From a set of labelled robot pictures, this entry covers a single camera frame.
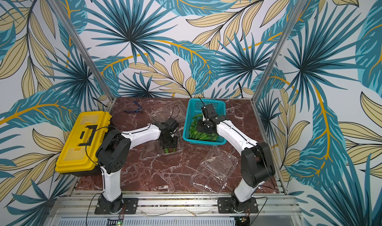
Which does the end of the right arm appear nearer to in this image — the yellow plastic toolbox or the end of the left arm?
the end of the left arm

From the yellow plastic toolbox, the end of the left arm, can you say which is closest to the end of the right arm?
the end of the left arm

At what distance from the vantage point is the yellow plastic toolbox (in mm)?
716
